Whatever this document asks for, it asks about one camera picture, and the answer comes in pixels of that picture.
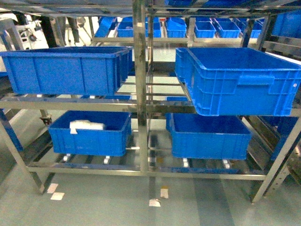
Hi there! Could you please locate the blue crate lower left shelf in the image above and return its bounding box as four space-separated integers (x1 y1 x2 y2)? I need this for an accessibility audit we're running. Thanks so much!
48 111 131 157

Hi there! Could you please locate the blue crate shelf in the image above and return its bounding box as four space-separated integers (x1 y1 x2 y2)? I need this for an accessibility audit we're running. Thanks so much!
0 46 133 96
48 111 131 157
166 113 252 160
175 48 301 116

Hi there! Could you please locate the blue crate lower right shelf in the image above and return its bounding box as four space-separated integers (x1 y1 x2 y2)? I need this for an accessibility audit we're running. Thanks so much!
166 113 252 160

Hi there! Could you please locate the blue crate upper right shelf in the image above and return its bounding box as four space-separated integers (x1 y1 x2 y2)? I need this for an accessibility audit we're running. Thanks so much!
175 48 301 116

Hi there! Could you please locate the blue crate upper left shelf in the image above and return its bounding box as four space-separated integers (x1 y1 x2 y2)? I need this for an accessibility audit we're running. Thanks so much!
0 46 133 96

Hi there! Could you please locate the white foam piece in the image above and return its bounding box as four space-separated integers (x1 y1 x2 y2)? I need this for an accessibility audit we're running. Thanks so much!
69 120 106 134

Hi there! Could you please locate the steel rack frame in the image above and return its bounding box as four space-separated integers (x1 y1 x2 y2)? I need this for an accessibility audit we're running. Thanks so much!
0 0 301 202

